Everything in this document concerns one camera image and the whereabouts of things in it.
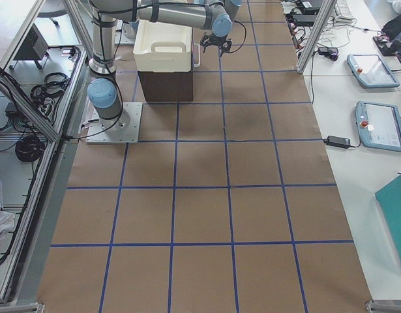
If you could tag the dark brown wooden cabinet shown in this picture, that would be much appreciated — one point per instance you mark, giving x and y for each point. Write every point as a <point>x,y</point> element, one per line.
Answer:
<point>167,86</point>

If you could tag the light wooden drawer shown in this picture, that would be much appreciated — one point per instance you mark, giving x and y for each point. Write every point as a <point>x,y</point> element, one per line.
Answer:
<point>196,55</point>

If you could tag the cream plastic tray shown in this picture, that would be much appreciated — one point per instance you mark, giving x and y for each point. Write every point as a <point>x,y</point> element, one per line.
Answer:
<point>163,47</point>

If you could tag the teal box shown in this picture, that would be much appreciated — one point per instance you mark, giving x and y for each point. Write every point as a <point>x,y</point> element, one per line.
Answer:
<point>389,198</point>

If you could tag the teach pendant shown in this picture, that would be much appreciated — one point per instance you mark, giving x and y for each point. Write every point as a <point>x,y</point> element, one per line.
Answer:
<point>378,125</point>
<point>371,72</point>

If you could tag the far teach pendant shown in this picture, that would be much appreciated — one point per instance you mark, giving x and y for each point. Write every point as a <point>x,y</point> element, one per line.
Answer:
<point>371,72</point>

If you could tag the grey metal box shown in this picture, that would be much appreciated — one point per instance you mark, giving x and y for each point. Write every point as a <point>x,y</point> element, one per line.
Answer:
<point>33,48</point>

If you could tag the near teach pendant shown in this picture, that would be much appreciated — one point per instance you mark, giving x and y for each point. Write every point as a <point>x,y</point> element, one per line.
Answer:
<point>378,125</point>

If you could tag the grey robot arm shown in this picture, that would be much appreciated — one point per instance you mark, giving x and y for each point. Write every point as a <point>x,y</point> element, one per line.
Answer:
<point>210,16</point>

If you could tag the aluminium frame post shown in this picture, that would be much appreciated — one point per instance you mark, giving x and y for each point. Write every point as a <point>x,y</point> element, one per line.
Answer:
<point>321,21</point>

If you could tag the black power adapter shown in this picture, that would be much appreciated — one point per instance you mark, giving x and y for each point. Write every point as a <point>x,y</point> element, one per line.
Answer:
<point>335,141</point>

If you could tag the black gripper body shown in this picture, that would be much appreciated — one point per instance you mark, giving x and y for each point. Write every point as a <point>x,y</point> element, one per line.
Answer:
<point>216,42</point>

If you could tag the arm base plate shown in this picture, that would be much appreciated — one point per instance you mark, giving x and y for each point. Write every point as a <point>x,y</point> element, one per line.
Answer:
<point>124,130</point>

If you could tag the brown gridded table mat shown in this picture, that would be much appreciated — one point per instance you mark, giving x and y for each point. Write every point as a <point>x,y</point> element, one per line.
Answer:
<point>226,204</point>

